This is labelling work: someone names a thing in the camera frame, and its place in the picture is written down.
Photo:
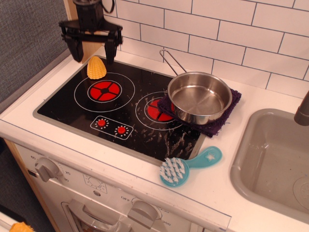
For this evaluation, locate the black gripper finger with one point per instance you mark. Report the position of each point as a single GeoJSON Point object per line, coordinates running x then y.
{"type": "Point", "coordinates": [110, 51]}
{"type": "Point", "coordinates": [75, 47]}

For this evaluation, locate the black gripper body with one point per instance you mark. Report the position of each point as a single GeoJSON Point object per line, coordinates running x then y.
{"type": "Point", "coordinates": [90, 26]}

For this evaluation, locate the yellow toy corn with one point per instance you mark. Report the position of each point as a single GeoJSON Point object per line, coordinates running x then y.
{"type": "Point", "coordinates": [96, 68]}

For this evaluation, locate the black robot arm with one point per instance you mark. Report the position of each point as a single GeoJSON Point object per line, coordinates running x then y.
{"type": "Point", "coordinates": [88, 2]}

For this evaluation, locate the black toy stove top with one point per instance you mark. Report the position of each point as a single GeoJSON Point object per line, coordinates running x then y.
{"type": "Point", "coordinates": [126, 97]}

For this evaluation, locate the red left stove knob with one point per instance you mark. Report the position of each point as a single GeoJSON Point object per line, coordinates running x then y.
{"type": "Point", "coordinates": [101, 123]}

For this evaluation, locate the red stove knob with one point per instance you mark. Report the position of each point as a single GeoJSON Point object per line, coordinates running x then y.
{"type": "Point", "coordinates": [101, 123]}
{"type": "Point", "coordinates": [121, 130]}

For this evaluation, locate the red right stove knob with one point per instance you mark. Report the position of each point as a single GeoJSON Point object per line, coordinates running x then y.
{"type": "Point", "coordinates": [121, 130]}

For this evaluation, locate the silver metal pot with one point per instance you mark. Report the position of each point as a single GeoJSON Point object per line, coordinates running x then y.
{"type": "Point", "coordinates": [198, 97]}

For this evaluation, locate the grey timer knob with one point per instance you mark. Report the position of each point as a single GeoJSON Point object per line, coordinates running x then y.
{"type": "Point", "coordinates": [46, 169]}

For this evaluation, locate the purple cloth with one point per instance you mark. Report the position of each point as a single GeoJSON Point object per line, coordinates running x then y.
{"type": "Point", "coordinates": [165, 106]}

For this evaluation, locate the teal scrub brush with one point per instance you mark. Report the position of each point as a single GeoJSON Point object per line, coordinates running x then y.
{"type": "Point", "coordinates": [174, 172]}

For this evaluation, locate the grey oven knob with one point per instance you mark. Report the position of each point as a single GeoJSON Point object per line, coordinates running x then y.
{"type": "Point", "coordinates": [143, 213]}

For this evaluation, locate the yellow black object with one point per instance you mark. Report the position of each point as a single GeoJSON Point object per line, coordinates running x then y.
{"type": "Point", "coordinates": [21, 227]}

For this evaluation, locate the grey sink basin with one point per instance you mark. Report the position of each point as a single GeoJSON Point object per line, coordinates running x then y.
{"type": "Point", "coordinates": [271, 167]}

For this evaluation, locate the grey faucet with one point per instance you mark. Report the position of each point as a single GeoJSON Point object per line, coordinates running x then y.
{"type": "Point", "coordinates": [302, 114]}

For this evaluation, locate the wooden post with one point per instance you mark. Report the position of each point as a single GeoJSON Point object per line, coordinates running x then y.
{"type": "Point", "coordinates": [89, 48]}

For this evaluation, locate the grey oven door handle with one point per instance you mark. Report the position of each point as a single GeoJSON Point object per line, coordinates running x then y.
{"type": "Point", "coordinates": [101, 219]}

